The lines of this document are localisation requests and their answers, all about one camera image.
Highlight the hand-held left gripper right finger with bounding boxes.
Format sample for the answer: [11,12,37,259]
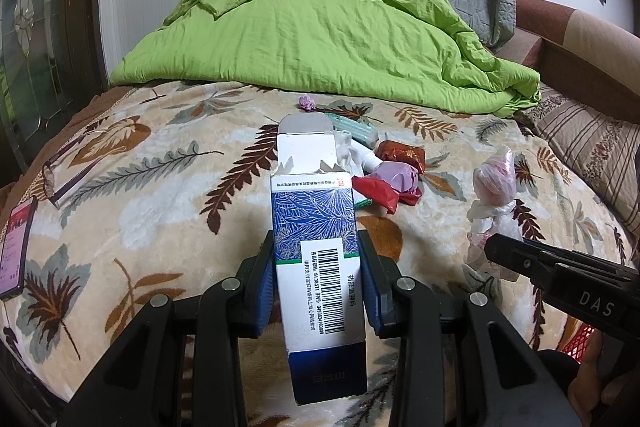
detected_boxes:
[356,229,586,427]

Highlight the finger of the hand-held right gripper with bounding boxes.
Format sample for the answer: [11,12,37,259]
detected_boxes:
[482,233,640,282]

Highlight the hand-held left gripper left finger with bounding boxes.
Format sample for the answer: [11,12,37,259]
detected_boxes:
[57,229,276,427]

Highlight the red mesh basket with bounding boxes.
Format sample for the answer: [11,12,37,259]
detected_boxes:
[560,324,601,365]

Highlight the pink plastic bag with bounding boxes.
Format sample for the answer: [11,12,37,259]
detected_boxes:
[462,146,521,293]

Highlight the blue and white box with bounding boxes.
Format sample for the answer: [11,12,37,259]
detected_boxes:
[270,112,368,407]

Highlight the small teal box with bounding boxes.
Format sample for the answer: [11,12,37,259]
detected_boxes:
[327,112,381,145]

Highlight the person's right hand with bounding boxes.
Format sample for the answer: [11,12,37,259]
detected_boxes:
[567,328,640,427]

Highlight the red crumpled wrapper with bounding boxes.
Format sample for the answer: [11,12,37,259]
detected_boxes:
[351,174,423,214]

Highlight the lilac crumpled paper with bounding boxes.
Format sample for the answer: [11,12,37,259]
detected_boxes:
[372,160,417,192]

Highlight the brown striped pillow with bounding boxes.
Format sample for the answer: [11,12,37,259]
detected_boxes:
[515,84,640,235]

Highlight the white crumpled tissue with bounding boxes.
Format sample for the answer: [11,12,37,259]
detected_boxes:
[335,132,386,175]

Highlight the leaf print blanket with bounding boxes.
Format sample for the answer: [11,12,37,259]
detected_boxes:
[0,79,640,427]

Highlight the red and gold wrapper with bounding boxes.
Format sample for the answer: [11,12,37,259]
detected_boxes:
[375,140,426,172]

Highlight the eyeglasses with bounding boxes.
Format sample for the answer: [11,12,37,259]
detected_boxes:
[42,146,103,208]

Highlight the brown padded sofa armrest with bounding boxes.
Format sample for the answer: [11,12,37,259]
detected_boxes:
[495,0,640,72]

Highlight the smartphone with pink screen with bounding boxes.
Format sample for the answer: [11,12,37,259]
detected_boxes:
[0,196,39,301]

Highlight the green quilt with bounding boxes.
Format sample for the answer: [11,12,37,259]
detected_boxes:
[107,0,542,118]

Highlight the stained glass wooden door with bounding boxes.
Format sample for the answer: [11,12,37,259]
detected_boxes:
[0,0,108,172]

